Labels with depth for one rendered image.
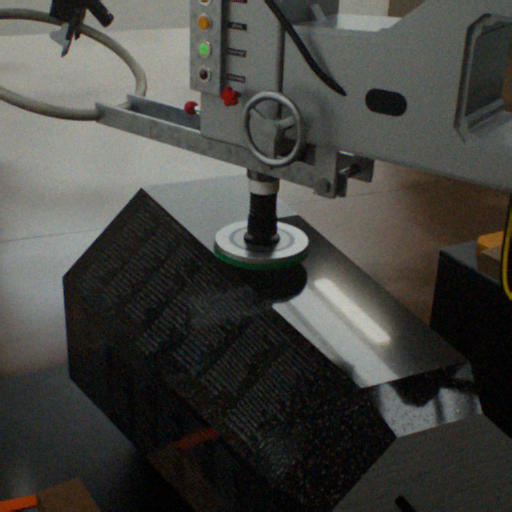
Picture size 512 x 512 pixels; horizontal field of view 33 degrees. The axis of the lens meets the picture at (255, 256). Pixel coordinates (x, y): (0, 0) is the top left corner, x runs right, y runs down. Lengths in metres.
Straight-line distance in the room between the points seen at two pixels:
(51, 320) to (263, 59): 1.97
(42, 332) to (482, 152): 2.20
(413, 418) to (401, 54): 0.64
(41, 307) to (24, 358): 0.38
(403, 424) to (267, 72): 0.71
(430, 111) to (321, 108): 0.22
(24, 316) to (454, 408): 2.20
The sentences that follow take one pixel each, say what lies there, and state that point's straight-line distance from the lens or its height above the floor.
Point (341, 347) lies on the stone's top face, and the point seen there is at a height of 0.82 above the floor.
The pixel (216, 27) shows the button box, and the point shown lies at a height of 1.37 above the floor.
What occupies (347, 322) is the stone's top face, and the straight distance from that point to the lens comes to 1.74.
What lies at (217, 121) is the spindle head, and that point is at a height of 1.17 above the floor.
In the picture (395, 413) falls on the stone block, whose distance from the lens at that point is 1.55.
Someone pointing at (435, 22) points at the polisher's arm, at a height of 1.43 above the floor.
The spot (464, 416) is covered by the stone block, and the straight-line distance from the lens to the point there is 1.61.
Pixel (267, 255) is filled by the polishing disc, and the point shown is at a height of 0.88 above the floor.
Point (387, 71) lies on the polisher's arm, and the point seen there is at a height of 1.33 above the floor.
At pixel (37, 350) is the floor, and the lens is 3.25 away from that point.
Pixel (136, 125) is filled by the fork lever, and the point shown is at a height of 1.10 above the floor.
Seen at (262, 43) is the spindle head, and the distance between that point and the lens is 1.69.
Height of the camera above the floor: 1.68
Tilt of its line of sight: 25 degrees down
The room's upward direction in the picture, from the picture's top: 2 degrees clockwise
